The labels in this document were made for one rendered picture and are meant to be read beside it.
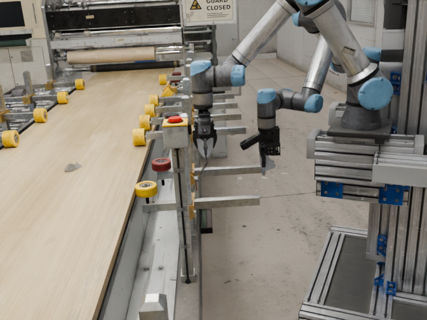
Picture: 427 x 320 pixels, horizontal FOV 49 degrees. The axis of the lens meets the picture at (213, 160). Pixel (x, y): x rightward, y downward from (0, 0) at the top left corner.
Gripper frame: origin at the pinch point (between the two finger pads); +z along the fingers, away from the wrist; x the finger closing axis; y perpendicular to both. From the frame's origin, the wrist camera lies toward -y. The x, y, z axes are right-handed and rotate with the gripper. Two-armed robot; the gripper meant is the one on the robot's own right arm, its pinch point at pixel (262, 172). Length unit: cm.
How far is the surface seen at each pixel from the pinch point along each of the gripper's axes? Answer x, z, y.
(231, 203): -26.6, 0.8, -14.8
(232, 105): 73, -12, -7
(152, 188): -28, -8, -43
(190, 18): 247, -51, -32
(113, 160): 5, -7, -63
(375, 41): 418, -1, 198
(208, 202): -26.6, 0.0, -23.2
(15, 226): -51, -7, -84
